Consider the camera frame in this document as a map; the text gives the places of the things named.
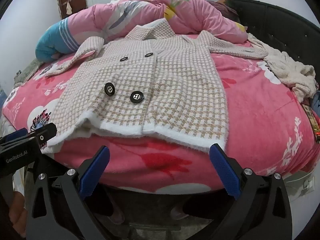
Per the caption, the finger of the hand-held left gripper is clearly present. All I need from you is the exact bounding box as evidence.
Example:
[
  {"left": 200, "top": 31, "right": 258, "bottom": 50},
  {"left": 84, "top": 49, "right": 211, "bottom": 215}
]
[
  {"left": 0, "top": 128, "right": 28, "bottom": 146},
  {"left": 26, "top": 122, "right": 57, "bottom": 152}
]

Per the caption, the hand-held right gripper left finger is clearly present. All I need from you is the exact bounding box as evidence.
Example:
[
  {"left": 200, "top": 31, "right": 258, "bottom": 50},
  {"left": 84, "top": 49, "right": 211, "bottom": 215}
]
[{"left": 26, "top": 145, "right": 110, "bottom": 240}]

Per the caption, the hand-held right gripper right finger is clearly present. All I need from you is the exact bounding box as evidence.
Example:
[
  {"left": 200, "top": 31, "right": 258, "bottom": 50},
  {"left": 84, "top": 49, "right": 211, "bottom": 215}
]
[{"left": 209, "top": 143, "right": 293, "bottom": 240}]

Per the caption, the beige checked coat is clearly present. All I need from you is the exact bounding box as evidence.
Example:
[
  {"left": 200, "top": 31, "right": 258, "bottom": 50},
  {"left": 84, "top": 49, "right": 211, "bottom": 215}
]
[{"left": 45, "top": 19, "right": 269, "bottom": 154}]

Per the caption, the person's left hand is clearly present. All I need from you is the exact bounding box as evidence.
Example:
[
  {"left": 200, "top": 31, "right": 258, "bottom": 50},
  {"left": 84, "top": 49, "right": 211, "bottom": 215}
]
[{"left": 9, "top": 191, "right": 27, "bottom": 239}]

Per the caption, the white printed bed sheet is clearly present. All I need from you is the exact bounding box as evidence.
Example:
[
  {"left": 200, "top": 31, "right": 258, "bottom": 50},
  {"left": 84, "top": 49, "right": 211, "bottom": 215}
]
[{"left": 0, "top": 112, "right": 14, "bottom": 140}]

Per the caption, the grey patterned cloth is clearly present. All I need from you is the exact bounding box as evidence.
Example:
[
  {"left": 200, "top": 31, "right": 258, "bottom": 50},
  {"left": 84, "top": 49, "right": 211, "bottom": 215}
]
[{"left": 14, "top": 57, "right": 42, "bottom": 84}]

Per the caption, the pink floral bed blanket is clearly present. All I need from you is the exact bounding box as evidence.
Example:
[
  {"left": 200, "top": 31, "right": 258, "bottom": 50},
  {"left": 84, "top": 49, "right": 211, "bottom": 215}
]
[{"left": 1, "top": 47, "right": 320, "bottom": 193}]

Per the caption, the brown patterned box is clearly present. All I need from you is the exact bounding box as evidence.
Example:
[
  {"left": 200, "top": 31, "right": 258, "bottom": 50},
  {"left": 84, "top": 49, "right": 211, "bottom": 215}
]
[{"left": 301, "top": 102, "right": 320, "bottom": 142}]

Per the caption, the cream fluffy garment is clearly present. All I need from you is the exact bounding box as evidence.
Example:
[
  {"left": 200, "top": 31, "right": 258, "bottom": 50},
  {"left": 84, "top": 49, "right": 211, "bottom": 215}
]
[{"left": 247, "top": 33, "right": 317, "bottom": 103}]

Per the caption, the pink printed duvet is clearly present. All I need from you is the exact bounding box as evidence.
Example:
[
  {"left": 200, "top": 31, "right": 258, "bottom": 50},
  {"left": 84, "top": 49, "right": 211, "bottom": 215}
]
[{"left": 35, "top": 0, "right": 249, "bottom": 62}]

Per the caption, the black padded headboard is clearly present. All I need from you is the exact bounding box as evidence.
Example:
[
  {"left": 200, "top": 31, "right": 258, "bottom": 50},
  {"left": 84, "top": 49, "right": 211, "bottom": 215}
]
[{"left": 225, "top": 0, "right": 320, "bottom": 85}]

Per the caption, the dark maroon cloth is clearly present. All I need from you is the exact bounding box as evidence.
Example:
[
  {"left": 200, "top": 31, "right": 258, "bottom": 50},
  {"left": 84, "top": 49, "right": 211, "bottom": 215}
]
[{"left": 207, "top": 0, "right": 242, "bottom": 23}]

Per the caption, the white wall socket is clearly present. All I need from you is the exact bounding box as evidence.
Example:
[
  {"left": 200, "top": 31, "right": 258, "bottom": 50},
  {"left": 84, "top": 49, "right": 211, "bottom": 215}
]
[{"left": 302, "top": 177, "right": 316, "bottom": 191}]

